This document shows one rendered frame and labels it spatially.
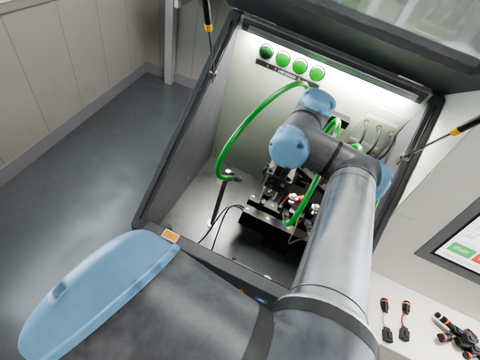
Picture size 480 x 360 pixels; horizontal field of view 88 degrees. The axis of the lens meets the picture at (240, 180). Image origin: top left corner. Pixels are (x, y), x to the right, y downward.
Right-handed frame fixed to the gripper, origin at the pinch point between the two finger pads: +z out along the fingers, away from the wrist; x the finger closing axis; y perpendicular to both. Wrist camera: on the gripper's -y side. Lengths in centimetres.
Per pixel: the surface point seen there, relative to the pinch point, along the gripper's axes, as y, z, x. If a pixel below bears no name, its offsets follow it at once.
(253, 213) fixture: 0.6, 13.2, -1.0
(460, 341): 13, 10, 69
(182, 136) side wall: -0.7, -5.5, -31.7
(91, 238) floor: 3, 111, -89
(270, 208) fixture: -4.9, 13.2, 3.7
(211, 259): 21.2, 16.2, -7.2
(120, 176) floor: -49, 111, -108
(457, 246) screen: -4, -8, 55
